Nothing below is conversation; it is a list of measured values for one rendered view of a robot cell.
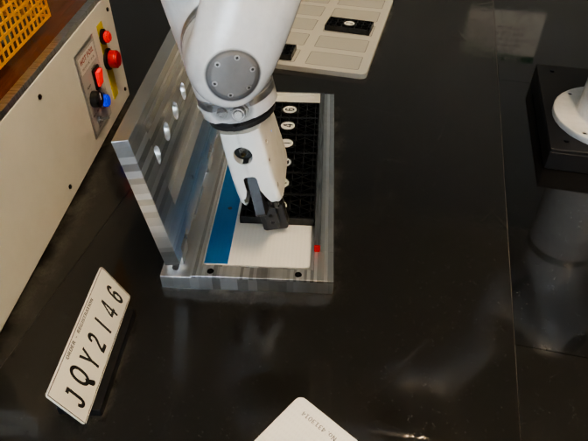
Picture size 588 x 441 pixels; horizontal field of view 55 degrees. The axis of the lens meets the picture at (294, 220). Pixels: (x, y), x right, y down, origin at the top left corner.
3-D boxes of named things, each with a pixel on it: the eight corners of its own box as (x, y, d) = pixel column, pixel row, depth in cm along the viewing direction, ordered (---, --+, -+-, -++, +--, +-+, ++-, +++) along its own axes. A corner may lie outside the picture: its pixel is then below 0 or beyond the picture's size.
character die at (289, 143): (317, 159, 84) (318, 153, 84) (252, 157, 85) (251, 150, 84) (318, 141, 88) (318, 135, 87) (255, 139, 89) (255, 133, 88)
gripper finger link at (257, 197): (260, 215, 62) (271, 215, 67) (251, 145, 62) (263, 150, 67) (249, 217, 62) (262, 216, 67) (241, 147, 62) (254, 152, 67)
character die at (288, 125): (318, 141, 88) (318, 135, 87) (255, 139, 89) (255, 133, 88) (318, 124, 92) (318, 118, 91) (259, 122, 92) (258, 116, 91)
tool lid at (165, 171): (128, 140, 54) (110, 142, 54) (184, 273, 67) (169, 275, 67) (206, -20, 87) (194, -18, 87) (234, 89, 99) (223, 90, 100)
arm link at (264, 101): (268, 100, 55) (275, 125, 57) (275, 59, 62) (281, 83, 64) (187, 112, 57) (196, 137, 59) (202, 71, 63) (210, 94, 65)
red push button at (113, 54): (118, 73, 90) (113, 53, 88) (106, 73, 90) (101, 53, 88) (123, 64, 92) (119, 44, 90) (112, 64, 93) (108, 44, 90)
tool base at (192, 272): (332, 294, 68) (333, 273, 65) (162, 287, 68) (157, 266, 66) (333, 105, 100) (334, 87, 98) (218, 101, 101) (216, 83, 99)
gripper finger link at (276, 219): (275, 200, 66) (287, 241, 70) (277, 183, 68) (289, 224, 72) (248, 204, 66) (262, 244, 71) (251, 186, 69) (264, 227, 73)
